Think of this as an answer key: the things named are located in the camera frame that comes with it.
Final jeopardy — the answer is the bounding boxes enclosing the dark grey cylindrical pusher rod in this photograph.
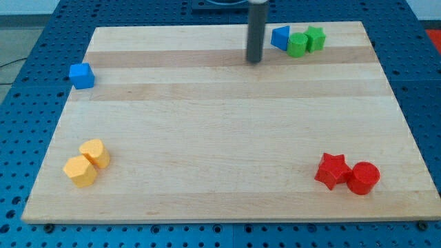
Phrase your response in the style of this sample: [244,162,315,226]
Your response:
[246,0,268,63]

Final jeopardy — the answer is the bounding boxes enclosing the light wooden board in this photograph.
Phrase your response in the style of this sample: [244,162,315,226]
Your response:
[22,21,440,224]

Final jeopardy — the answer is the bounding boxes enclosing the blue cube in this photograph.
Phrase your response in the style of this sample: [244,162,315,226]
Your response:
[69,63,95,90]

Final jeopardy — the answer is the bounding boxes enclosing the blue triangular prism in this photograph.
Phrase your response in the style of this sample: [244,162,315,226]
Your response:
[270,25,290,51]

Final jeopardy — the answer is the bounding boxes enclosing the green cylinder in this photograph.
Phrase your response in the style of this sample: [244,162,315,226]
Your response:
[287,32,308,58]

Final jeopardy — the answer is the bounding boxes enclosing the green star block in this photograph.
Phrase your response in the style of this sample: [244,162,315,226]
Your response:
[304,26,326,53]

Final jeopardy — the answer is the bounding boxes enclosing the red star block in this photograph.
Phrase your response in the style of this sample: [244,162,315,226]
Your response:
[314,153,352,190]

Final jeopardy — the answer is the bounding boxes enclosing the red cylinder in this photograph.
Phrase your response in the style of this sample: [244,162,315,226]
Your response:
[347,161,380,195]

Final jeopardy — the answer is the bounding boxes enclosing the yellow heart block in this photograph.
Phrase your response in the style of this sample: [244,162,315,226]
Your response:
[79,139,110,169]

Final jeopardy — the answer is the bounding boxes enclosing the yellow pentagon block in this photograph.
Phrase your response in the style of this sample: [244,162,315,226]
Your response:
[63,156,97,188]

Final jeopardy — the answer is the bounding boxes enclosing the black cable on floor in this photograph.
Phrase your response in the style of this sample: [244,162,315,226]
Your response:
[0,56,28,86]

